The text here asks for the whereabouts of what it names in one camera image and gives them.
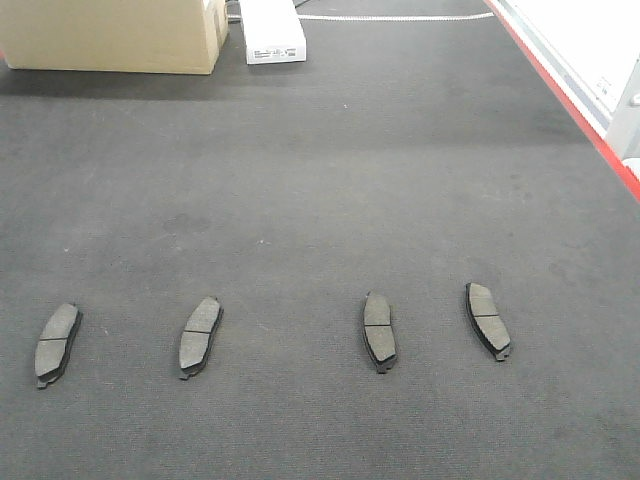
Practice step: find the dark grey conveyor belt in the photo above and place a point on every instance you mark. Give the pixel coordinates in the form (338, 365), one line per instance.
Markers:
(414, 151)

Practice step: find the grey brake pad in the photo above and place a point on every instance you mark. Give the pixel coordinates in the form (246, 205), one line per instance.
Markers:
(378, 332)
(55, 343)
(197, 337)
(486, 321)

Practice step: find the white conveyor side guard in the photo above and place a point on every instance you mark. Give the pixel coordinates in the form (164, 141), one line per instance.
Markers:
(580, 50)

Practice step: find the large cardboard box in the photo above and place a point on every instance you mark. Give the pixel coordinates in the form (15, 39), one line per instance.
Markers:
(167, 37)

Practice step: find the white labelled box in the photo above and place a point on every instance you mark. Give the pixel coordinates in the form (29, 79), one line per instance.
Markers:
(272, 32)

